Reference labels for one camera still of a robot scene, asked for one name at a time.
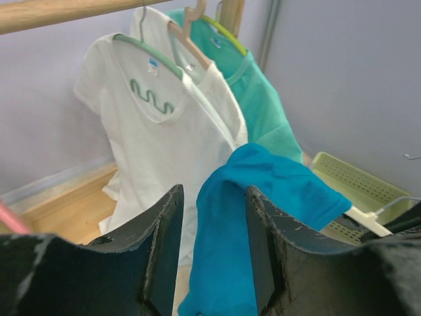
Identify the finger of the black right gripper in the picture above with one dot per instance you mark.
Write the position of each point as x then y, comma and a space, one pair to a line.
408, 220

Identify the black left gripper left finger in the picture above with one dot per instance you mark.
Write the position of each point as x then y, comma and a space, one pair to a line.
129, 271

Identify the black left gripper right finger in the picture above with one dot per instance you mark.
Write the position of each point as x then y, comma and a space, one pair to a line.
299, 271

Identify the cream hanger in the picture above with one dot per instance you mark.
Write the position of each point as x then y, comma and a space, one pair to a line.
355, 219

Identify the blue t-shirt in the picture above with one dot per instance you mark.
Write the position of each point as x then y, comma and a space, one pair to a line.
222, 280

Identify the pink hanger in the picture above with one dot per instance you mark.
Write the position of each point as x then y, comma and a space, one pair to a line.
12, 221

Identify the white t-shirt on green hanger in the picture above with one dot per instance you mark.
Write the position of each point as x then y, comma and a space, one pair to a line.
160, 132

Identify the teal t-shirt on hanger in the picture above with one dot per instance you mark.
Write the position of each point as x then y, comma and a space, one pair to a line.
266, 121

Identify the green hanger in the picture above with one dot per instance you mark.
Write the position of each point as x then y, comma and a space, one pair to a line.
148, 33

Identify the yellow hanger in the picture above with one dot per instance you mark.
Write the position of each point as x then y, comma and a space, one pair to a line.
228, 21

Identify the white t-shirt on wooden hanger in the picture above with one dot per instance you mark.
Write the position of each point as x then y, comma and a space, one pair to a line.
213, 86

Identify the wooden hanger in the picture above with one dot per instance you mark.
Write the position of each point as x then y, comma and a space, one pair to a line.
183, 34

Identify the light green perforated basket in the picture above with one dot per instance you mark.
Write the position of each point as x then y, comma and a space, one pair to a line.
366, 192

